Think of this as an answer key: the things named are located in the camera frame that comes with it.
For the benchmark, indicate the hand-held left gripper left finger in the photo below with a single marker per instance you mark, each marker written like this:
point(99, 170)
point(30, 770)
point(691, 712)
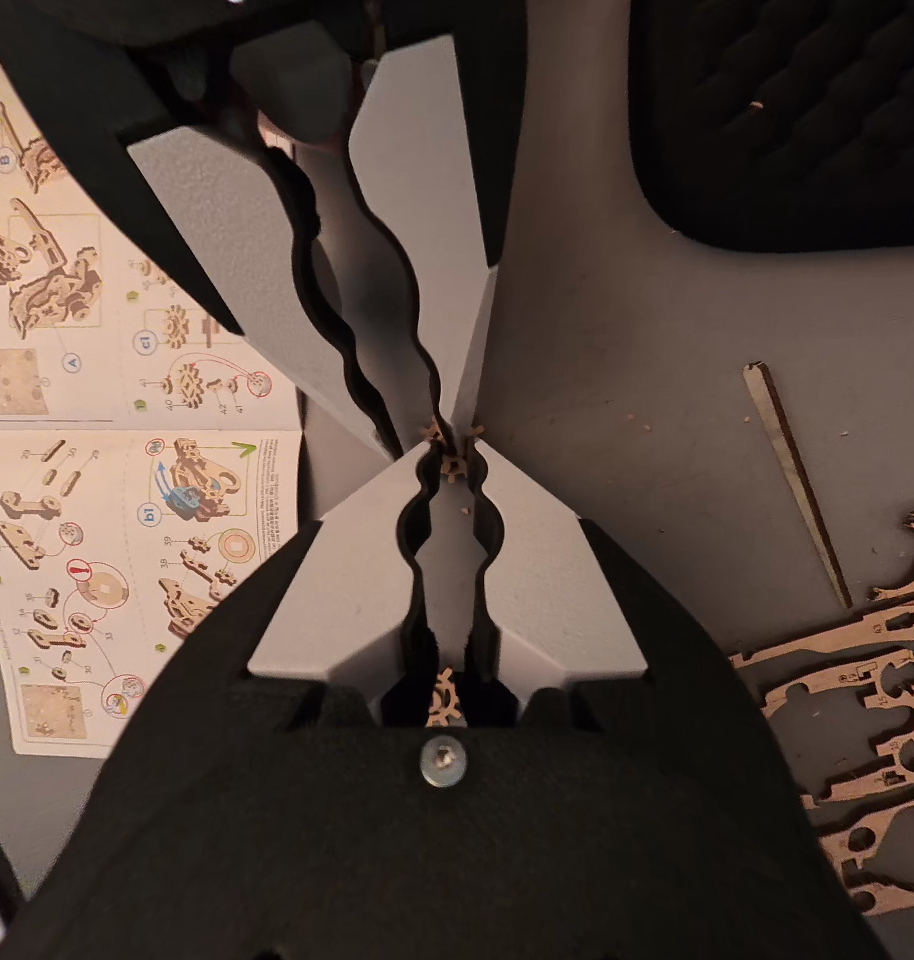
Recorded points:
point(337, 600)

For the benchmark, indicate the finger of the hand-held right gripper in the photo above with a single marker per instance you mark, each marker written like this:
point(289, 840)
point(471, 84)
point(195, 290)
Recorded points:
point(434, 187)
point(232, 225)

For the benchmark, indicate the thin wooden strip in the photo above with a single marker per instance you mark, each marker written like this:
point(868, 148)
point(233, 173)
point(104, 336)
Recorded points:
point(794, 480)

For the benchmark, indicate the laser-cut wooden parts sheet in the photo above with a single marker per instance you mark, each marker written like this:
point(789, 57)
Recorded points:
point(824, 675)

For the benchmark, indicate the wooden gear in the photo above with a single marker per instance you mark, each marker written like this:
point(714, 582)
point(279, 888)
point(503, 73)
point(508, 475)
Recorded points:
point(443, 701)
point(453, 465)

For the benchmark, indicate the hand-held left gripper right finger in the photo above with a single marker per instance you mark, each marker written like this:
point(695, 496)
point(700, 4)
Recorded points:
point(562, 600)

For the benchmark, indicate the illustrated instruction booklet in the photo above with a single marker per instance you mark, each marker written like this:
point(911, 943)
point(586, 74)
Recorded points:
point(89, 487)

